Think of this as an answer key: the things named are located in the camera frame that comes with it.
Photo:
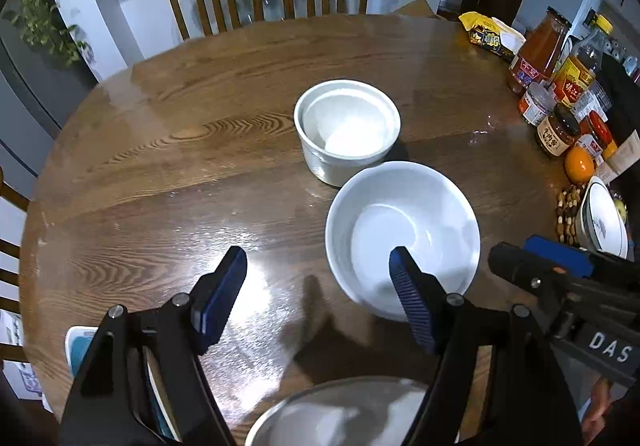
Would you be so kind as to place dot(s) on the blue square plate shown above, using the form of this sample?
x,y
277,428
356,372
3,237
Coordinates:
x,y
77,342

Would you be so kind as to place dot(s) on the wooden bead trivet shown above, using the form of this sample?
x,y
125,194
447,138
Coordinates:
x,y
568,201

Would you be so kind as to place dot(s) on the grey refrigerator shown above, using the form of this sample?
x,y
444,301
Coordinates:
x,y
38,96

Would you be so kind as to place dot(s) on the small white ramekin bowl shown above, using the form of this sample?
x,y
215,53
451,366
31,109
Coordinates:
x,y
345,126

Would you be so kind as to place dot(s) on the small white label jar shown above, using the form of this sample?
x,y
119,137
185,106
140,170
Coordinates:
x,y
536,103

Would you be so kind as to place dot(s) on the large white shallow bowl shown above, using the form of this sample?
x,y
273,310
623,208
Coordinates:
x,y
353,411

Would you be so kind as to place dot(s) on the green hanging plant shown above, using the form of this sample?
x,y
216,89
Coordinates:
x,y
40,26

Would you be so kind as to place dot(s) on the person's right hand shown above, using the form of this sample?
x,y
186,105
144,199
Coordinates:
x,y
593,421

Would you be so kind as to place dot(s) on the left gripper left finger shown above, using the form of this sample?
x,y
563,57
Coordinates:
x,y
213,297

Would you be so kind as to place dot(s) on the medium white bowl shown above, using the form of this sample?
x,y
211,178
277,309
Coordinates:
x,y
400,204

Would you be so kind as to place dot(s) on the white patterned dish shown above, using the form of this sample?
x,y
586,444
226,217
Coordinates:
x,y
599,227

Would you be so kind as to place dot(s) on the tall red sauce bottle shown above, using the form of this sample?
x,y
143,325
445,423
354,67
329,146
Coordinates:
x,y
537,58

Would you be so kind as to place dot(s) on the orange fruit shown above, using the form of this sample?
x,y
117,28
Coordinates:
x,y
578,165

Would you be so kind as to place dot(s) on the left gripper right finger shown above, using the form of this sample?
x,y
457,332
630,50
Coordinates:
x,y
423,300

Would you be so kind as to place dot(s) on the red lid jar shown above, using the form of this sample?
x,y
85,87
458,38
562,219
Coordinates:
x,y
595,137

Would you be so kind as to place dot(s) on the side wooden chair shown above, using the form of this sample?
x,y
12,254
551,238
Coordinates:
x,y
12,352

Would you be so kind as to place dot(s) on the brown sauce jar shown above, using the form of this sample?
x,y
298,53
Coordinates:
x,y
557,131

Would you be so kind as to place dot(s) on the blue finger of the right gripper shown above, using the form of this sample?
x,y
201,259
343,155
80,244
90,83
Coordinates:
x,y
575,261

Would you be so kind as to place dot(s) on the yellow snack bag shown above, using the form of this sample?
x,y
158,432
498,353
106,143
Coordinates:
x,y
492,34

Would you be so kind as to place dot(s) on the yellow cap oil bottle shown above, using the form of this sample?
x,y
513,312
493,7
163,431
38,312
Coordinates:
x,y
579,69

